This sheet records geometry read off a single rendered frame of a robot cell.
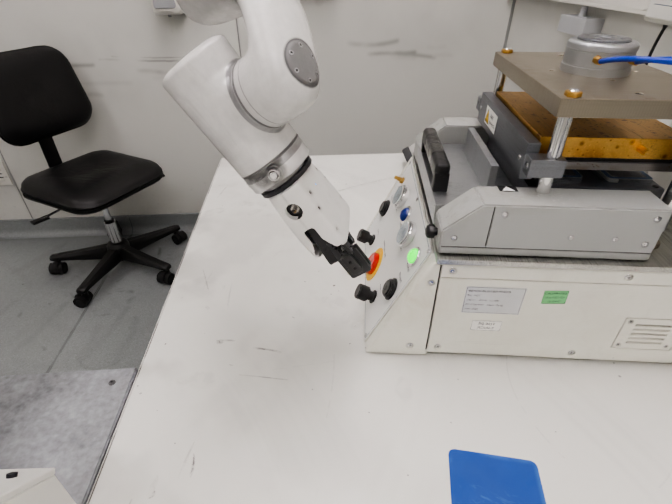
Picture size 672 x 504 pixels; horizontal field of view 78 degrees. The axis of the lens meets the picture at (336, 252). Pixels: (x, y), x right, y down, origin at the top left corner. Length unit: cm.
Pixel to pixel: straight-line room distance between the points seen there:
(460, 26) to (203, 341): 182
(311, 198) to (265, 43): 17
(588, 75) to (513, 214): 20
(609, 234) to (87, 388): 69
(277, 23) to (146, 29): 173
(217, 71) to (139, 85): 175
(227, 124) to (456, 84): 182
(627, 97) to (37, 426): 78
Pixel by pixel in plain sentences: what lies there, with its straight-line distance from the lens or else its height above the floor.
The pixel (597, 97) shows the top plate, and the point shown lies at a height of 111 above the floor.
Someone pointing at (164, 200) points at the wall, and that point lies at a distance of 241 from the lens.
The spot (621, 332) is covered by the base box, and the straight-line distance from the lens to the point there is 68.
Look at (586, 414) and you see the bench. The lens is 65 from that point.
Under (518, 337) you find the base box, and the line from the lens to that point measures 64.
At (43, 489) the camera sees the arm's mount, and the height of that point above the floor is 85.
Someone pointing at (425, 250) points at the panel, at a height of 91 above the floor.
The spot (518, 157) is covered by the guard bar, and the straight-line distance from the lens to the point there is 55.
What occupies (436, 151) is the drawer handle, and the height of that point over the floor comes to 101.
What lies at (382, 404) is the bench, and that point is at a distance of 58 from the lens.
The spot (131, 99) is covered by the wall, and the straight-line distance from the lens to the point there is 224.
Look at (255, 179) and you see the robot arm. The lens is 49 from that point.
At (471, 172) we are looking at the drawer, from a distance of 65.
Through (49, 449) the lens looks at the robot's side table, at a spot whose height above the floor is 75.
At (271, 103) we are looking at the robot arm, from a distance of 43.
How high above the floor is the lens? 123
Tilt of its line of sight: 35 degrees down
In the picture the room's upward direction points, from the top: straight up
